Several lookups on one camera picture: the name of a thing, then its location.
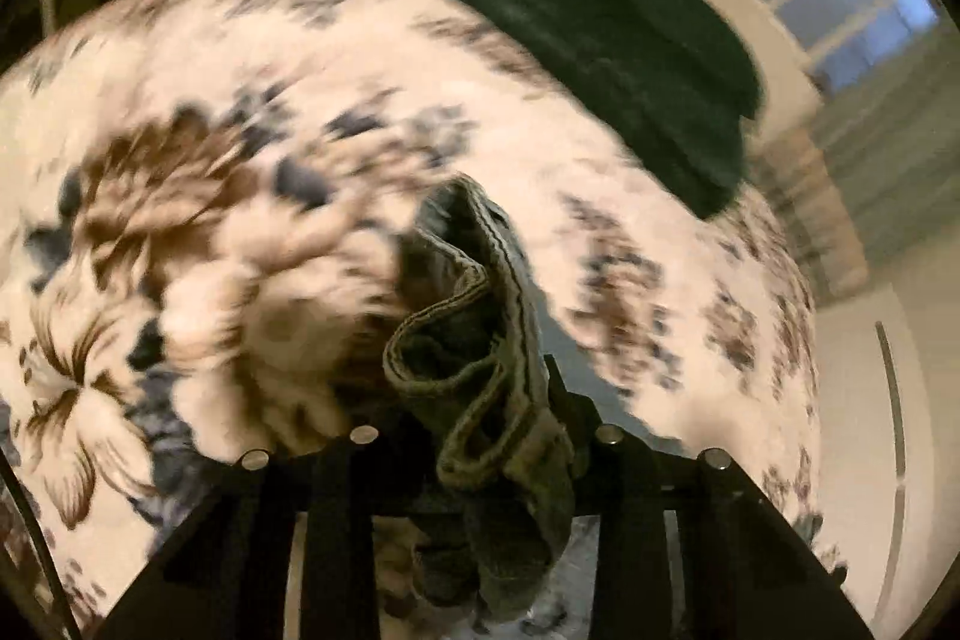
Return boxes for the dark green folded quilt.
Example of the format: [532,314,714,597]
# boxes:
[337,0,764,220]

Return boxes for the white bed headboard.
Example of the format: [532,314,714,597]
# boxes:
[814,280,960,640]

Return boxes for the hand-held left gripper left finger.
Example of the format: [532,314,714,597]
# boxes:
[97,426,421,640]

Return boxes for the blue denim pants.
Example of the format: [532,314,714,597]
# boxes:
[382,175,593,622]

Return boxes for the green striped curtain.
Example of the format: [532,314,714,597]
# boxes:
[742,25,960,304]

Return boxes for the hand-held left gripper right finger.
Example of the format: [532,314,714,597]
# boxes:
[544,355,875,640]

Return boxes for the floral bed blanket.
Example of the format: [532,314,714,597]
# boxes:
[0,0,852,640]

